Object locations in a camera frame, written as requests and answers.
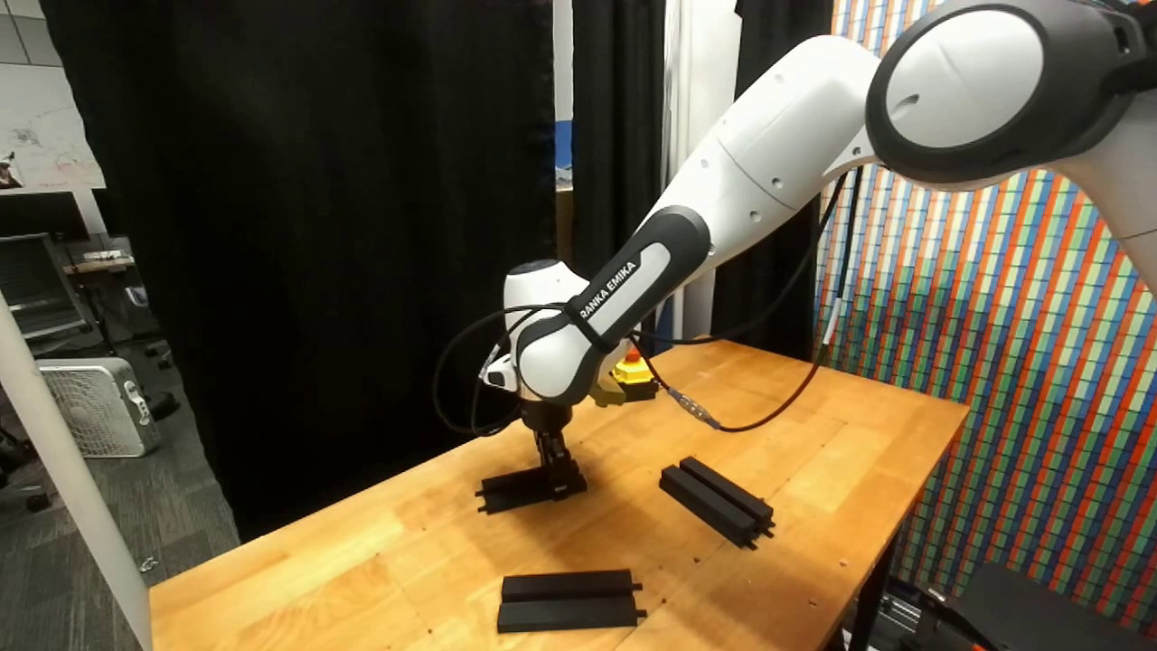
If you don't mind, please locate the grey diagonal frame bar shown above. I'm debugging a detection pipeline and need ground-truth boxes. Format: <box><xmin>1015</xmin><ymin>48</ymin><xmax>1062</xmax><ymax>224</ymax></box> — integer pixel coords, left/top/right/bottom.
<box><xmin>0</xmin><ymin>297</ymin><xmax>152</xmax><ymax>651</ymax></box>

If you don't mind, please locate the grey box speaker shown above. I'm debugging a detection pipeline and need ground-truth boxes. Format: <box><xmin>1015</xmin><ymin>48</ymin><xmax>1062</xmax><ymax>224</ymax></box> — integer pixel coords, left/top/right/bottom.
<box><xmin>36</xmin><ymin>359</ymin><xmax>155</xmax><ymax>461</ymax></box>

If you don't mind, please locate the black curtain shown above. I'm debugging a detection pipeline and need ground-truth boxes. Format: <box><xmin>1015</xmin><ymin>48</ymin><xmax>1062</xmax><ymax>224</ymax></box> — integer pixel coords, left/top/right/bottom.
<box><xmin>713</xmin><ymin>0</ymin><xmax>832</xmax><ymax>359</ymax></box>
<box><xmin>40</xmin><ymin>0</ymin><xmax>554</xmax><ymax>539</ymax></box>

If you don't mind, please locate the black case under table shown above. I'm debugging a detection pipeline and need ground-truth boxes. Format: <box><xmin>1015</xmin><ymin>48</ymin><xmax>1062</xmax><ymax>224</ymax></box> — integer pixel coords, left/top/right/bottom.
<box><xmin>870</xmin><ymin>563</ymin><xmax>1157</xmax><ymax>651</ymax></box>

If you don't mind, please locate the short black track piece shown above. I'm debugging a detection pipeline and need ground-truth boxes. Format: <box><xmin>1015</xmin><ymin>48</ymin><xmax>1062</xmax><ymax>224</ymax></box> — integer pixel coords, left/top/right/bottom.
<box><xmin>681</xmin><ymin>455</ymin><xmax>774</xmax><ymax>537</ymax></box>

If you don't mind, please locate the yellow red emergency stop button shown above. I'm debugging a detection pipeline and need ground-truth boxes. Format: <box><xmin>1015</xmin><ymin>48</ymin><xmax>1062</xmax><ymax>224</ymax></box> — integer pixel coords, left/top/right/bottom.
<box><xmin>594</xmin><ymin>348</ymin><xmax>660</xmax><ymax>406</ymax></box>

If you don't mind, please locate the black track piece front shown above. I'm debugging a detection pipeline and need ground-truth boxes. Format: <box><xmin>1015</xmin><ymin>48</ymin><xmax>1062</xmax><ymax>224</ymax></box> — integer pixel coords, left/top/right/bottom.
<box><xmin>496</xmin><ymin>572</ymin><xmax>644</xmax><ymax>635</ymax></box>

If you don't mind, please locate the black track piece edge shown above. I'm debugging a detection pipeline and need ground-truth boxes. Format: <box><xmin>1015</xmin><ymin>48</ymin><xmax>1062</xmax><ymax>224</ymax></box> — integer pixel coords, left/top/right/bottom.
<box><xmin>660</xmin><ymin>467</ymin><xmax>760</xmax><ymax>548</ymax></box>

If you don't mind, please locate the black curtain left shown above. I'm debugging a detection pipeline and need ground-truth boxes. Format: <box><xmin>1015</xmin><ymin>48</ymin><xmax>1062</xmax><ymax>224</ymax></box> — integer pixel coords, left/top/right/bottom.
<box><xmin>40</xmin><ymin>0</ymin><xmax>554</xmax><ymax>539</ymax></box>

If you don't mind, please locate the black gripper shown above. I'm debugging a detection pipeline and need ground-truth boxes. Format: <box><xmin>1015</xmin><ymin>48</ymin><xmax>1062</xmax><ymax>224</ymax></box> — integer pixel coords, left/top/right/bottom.
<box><xmin>521</xmin><ymin>401</ymin><xmax>578</xmax><ymax>491</ymax></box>

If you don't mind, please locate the black curtain right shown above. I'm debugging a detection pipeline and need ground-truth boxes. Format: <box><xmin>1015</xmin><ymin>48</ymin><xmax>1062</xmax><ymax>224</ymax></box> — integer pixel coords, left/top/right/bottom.
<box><xmin>713</xmin><ymin>0</ymin><xmax>832</xmax><ymax>359</ymax></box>

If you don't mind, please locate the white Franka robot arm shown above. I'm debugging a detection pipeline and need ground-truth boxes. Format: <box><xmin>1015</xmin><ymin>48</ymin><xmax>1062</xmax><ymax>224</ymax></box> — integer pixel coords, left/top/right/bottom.
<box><xmin>480</xmin><ymin>0</ymin><xmax>1157</xmax><ymax>496</ymax></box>

